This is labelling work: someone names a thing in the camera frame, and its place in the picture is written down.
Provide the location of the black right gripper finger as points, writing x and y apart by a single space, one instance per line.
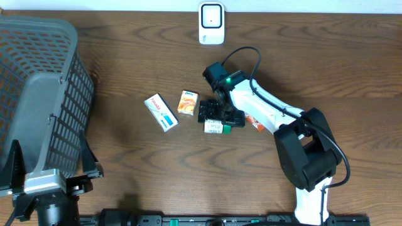
209 109
235 118

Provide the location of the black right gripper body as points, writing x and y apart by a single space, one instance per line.
228 108

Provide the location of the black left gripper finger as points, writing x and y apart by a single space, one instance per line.
90 164
13 173

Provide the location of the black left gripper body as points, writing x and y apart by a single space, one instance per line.
76 185

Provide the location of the white jar green lid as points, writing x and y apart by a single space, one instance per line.
216 127

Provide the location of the orange small carton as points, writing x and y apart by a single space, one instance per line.
188 102

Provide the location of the red chocolate bar wrapper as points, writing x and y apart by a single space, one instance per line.
254 122

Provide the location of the white blue medicine box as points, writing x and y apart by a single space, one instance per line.
161 112

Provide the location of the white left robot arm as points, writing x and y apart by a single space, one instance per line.
50 211

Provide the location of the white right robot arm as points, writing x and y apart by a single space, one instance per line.
306 148

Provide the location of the white barcode scanner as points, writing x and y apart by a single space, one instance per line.
211 23

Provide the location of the dark grey plastic basket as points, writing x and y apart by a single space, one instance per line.
46 92

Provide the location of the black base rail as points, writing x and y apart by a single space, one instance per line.
124 217

